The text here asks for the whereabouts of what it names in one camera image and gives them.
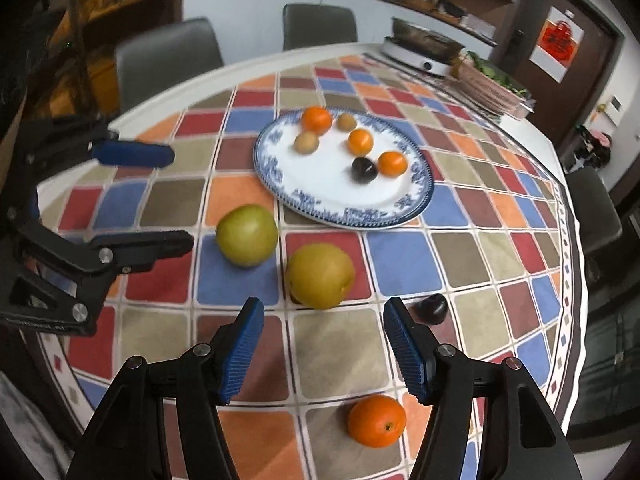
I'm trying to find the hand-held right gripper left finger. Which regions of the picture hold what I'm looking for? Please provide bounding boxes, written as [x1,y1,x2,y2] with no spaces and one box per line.
[65,297,266,480]

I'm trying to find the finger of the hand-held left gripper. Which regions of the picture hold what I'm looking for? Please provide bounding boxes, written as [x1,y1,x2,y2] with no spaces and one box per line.
[15,224,195,312]
[15,115,175,177]

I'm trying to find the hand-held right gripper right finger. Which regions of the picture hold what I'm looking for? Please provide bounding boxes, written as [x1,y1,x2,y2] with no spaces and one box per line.
[383,296,583,480]

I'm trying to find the green pear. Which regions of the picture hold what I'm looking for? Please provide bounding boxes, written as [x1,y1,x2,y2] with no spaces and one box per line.
[215,204,279,267]

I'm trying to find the yellow pear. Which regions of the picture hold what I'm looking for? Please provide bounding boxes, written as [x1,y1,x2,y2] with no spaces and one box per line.
[285,243,356,310]

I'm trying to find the orange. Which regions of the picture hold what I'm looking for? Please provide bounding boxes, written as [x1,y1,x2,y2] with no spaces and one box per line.
[377,151,409,177]
[346,128,375,156]
[348,394,407,449]
[300,106,334,134]

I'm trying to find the blue rimmed white plate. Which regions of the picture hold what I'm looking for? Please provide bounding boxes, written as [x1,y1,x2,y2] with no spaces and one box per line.
[252,109,434,230]

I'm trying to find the dark plum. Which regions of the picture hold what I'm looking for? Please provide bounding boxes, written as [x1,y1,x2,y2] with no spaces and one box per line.
[350,157,379,183]
[416,293,449,323]

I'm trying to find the colourful checkered tablecloth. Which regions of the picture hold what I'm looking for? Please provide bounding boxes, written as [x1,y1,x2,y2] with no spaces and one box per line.
[37,52,588,480]

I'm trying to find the grey dining chair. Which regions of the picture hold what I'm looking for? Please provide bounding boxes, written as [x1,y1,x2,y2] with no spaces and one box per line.
[565,167,624,281]
[114,17,225,116]
[282,3,358,52]

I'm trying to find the white counter cabinets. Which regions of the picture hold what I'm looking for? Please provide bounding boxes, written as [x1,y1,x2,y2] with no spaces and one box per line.
[181,0,501,63]

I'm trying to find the pink plastic basket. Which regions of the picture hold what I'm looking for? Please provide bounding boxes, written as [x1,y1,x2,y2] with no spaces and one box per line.
[452,57,534,119]

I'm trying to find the dark wooden door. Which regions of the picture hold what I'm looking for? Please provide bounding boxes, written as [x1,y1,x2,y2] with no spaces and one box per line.
[487,0,626,157]

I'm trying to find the green leafy vegetables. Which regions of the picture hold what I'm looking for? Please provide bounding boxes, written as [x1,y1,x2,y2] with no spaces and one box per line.
[467,52,531,99]

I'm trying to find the white induction cooker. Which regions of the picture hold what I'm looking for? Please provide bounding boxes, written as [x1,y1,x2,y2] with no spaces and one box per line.
[382,35,461,79]

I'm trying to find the steel pan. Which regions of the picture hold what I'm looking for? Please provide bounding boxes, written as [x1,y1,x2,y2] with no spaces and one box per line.
[390,16,468,59]

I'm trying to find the red door poster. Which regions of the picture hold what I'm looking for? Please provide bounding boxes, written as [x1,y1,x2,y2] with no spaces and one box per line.
[529,6,585,82]

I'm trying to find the white wall intercom panel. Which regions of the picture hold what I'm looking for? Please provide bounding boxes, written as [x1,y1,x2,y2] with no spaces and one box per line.
[602,95,624,124]

